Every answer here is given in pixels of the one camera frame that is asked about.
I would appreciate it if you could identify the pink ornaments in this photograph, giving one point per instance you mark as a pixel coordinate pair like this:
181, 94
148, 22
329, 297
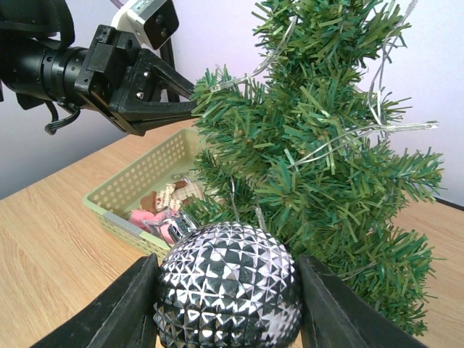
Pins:
135, 217

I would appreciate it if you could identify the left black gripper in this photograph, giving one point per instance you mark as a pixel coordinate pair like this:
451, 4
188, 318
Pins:
115, 64

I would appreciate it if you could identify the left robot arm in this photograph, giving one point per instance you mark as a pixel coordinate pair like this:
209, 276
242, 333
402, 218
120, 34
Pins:
40, 62

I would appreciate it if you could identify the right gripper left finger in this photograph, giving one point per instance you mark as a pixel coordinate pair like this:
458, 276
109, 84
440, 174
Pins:
121, 316

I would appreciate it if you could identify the green plastic basket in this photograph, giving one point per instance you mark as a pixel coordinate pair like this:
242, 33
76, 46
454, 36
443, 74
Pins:
113, 201

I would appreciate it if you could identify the small green christmas tree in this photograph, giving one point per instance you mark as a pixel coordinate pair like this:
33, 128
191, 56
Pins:
307, 153

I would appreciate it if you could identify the brown gingerbread ornament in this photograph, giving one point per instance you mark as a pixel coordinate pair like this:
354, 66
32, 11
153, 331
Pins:
173, 196

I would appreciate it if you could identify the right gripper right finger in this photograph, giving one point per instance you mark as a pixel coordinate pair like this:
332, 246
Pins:
334, 316

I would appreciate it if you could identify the silver ball ornament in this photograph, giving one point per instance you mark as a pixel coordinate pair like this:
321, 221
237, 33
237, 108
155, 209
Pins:
226, 284

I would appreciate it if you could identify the silver star ornament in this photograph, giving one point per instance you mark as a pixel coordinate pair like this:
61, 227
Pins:
154, 223

